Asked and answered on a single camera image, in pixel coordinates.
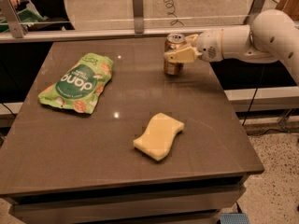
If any right metal panel bracket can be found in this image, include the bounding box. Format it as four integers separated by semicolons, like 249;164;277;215
243;0;265;24

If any green rice chip bag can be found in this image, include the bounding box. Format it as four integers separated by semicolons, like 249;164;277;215
38;53;113;114

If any left metal panel bracket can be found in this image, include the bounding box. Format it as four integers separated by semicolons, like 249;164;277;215
0;0;26;38

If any yellow sponge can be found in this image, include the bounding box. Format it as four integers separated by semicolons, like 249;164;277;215
133;113;184;161

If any orange soda can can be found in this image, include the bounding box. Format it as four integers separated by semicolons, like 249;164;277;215
164;33;186;76

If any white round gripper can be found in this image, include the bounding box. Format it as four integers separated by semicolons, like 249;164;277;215
164;29;223;63

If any metal panel bracket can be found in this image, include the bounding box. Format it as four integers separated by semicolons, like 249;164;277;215
132;0;144;34
243;0;265;24
0;0;26;38

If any grey table drawer front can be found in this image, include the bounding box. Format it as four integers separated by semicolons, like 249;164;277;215
9;184;245;224

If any middle metal panel bracket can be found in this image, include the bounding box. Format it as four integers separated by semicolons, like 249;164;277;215
132;0;144;34

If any green tray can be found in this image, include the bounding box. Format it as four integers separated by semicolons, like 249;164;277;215
0;8;44;33

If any coiled black cable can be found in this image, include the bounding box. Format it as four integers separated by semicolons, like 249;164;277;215
156;0;185;27

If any clear acrylic barrier panel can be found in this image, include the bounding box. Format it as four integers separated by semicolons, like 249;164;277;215
0;0;295;33

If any blue box on floor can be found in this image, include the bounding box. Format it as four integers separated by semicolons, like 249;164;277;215
220;213;250;224

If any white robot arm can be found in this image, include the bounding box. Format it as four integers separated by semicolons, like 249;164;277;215
164;9;299;85

